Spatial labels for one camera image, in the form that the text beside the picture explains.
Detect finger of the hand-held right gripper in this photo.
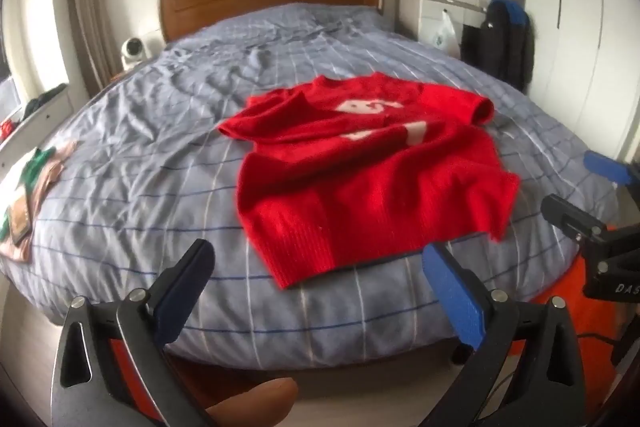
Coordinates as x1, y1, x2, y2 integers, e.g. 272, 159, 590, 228
541, 194, 609, 242
584, 151, 634, 186

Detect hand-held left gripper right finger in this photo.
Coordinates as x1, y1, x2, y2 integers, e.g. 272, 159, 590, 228
415, 242, 587, 427

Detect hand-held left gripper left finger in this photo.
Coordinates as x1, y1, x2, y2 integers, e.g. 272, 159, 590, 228
50, 238, 216, 427

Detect red knitted sweater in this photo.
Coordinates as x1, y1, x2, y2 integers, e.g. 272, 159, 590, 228
218, 74, 521, 290

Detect pink and green folded clothes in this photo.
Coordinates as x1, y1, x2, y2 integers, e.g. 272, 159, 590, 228
0, 141, 78, 264

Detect dark clothes pile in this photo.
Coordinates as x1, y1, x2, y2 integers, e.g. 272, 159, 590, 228
24, 83, 68, 115

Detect person's orange clothing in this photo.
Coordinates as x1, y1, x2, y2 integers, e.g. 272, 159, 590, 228
107, 252, 631, 427

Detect white wardrobe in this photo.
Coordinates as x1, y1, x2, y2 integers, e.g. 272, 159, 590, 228
492, 0, 640, 162

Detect grey checked bed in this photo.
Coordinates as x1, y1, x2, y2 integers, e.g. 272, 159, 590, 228
0, 3, 621, 370

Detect black and blue jacket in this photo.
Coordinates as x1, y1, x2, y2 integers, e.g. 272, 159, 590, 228
460, 0, 536, 90

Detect white plastic bag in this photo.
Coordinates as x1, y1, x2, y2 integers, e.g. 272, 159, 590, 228
432, 9, 457, 52

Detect white dresser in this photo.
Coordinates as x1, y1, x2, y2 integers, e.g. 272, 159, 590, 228
0, 82, 71, 178

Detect white cabinet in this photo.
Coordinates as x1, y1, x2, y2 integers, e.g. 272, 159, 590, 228
395, 0, 488, 58

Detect beige curtain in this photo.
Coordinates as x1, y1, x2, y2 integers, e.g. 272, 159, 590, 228
67, 0, 123, 95

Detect black cable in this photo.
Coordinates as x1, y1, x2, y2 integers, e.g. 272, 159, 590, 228
577, 332, 623, 345

